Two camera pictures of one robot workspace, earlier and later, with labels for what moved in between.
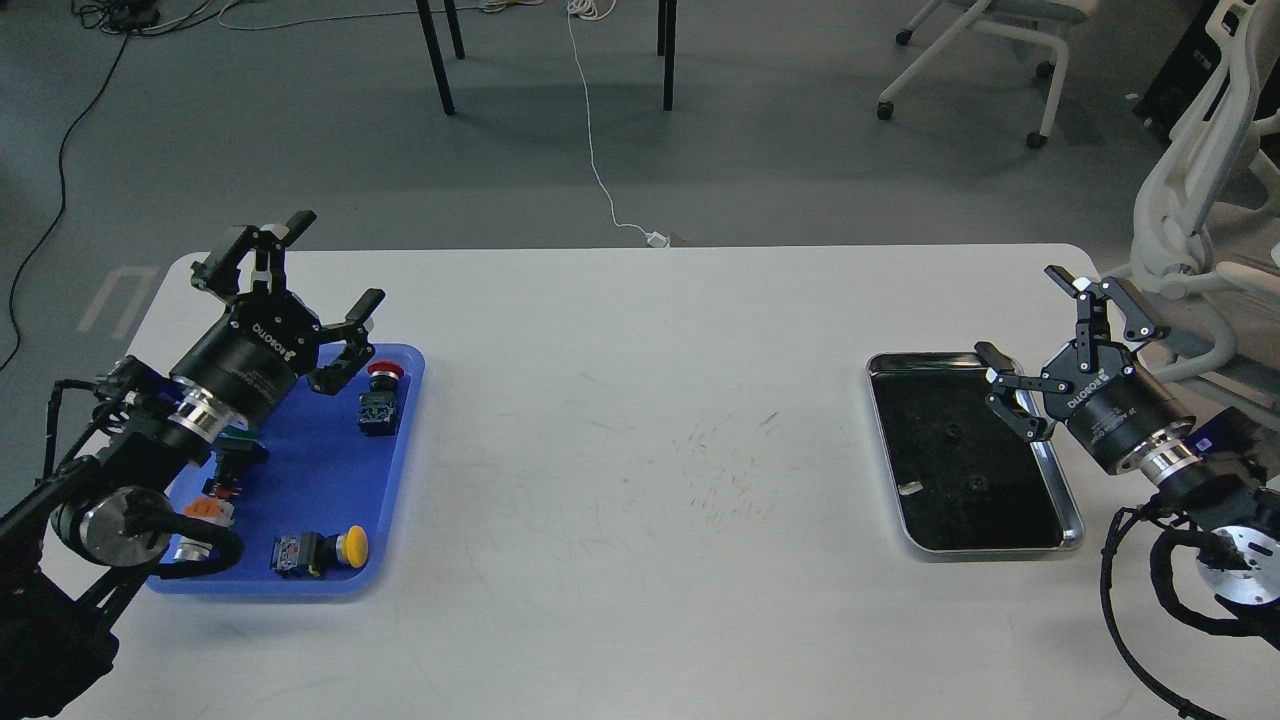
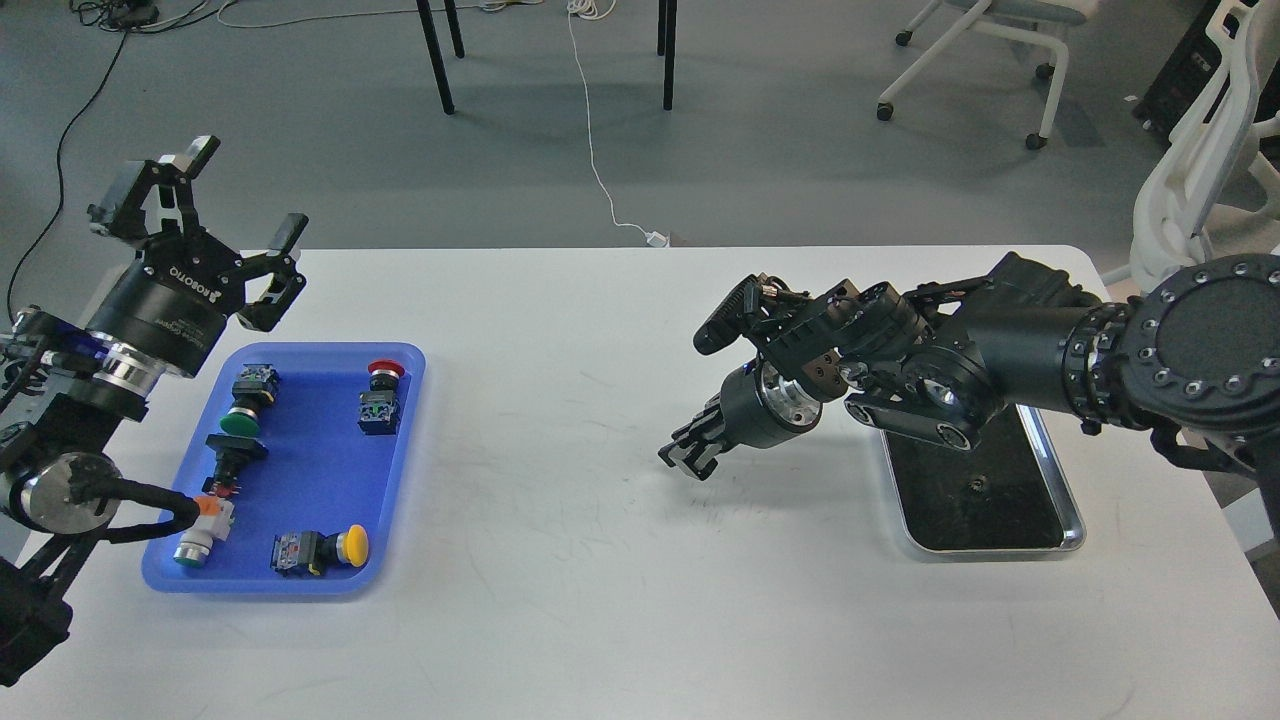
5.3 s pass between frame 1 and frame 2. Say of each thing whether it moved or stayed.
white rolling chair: stayed
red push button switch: stayed
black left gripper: moved
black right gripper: moved
